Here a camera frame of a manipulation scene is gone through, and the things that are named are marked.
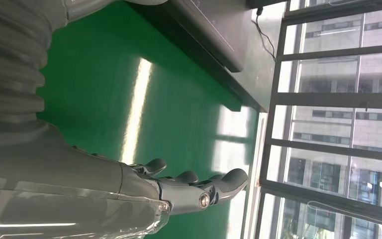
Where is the black weighing scale platform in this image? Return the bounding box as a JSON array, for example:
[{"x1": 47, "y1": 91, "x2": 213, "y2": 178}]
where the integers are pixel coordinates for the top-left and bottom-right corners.
[{"x1": 168, "y1": 0, "x2": 255, "y2": 73}]

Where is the green belt conveyor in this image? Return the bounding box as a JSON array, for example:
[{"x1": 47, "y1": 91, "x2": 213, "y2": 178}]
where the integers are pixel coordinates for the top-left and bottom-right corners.
[{"x1": 36, "y1": 0, "x2": 268, "y2": 239}]

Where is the grey building outside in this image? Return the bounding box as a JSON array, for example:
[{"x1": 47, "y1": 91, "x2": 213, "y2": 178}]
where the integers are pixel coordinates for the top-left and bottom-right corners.
[{"x1": 277, "y1": 0, "x2": 382, "y2": 239}]

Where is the black scale power cable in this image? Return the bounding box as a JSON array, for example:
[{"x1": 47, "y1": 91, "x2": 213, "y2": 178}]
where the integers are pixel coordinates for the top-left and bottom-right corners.
[{"x1": 252, "y1": 6, "x2": 278, "y2": 63}]

